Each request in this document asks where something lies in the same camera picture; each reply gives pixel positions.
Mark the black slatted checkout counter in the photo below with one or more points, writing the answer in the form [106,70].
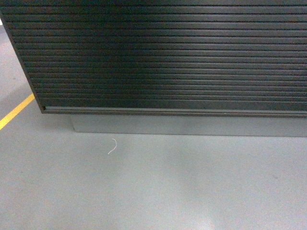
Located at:
[191,67]

